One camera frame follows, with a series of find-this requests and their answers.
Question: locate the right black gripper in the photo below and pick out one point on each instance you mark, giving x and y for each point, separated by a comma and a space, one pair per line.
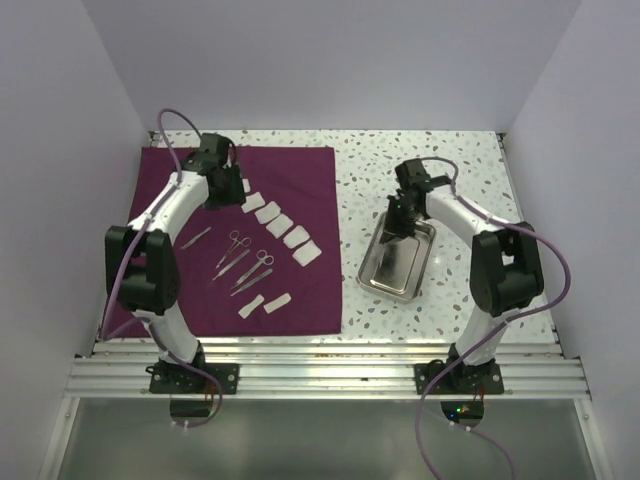
391, 229

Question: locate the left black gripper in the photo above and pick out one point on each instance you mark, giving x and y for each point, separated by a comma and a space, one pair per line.
236, 193

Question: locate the steel forceps with rings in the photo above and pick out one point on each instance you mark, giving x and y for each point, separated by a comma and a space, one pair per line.
236, 241

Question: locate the steel scalpel handle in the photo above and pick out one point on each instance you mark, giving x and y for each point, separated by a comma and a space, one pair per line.
195, 238

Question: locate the steel scissors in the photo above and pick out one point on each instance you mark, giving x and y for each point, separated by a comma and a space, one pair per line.
263, 258

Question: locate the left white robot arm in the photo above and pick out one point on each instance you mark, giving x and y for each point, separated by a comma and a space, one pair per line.
142, 273

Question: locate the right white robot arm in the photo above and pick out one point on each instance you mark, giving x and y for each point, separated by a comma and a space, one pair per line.
505, 268

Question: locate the steel instrument tray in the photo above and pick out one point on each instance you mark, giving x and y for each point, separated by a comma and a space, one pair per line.
396, 269

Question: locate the purple cloth mat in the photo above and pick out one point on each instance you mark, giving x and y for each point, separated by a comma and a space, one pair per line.
302, 181

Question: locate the white bandage strip left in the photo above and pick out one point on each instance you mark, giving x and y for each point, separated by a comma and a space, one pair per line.
247, 309

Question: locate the white bandage strip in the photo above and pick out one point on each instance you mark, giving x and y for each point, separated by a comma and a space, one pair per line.
277, 303
247, 309

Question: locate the white bandage strip right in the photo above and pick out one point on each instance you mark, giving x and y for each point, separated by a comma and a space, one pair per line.
277, 303

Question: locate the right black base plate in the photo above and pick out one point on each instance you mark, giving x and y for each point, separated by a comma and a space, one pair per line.
461, 380

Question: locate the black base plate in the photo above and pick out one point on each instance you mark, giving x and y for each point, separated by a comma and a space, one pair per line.
461, 380
200, 377

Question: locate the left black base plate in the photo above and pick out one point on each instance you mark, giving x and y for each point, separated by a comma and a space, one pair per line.
200, 377

